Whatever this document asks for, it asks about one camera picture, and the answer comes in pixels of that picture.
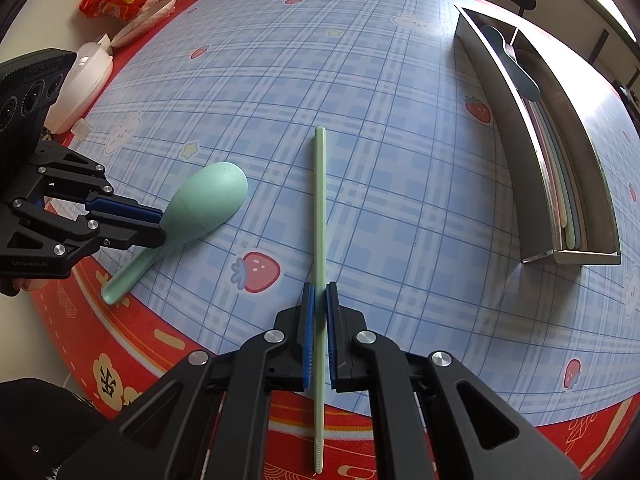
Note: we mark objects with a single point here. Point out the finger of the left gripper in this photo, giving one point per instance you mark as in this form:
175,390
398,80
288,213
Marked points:
46,246
67,175

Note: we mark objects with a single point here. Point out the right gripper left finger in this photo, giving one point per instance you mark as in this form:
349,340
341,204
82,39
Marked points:
207,417

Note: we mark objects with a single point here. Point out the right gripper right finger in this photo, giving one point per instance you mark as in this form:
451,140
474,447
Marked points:
432,417

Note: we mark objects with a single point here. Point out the green spoon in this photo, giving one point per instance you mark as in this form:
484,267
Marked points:
207,200

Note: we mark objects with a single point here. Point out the green chopstick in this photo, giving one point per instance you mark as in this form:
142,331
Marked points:
568,221
319,281

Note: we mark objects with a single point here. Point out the blue spoon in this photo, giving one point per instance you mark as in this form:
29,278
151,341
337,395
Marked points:
525,84

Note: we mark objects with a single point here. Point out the pink chopstick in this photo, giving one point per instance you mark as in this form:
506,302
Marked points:
556,192

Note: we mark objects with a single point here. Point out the person's left hand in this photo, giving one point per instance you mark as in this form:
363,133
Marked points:
29,285

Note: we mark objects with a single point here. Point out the white plastic container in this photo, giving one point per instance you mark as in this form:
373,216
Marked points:
86,79

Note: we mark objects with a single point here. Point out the clear plastic bag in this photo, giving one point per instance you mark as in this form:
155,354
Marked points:
144,22

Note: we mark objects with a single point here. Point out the blue plaid tablecloth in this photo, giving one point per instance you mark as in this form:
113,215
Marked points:
422,227

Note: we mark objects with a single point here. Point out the stainless steel utensil tray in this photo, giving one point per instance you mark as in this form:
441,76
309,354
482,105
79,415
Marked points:
530,159

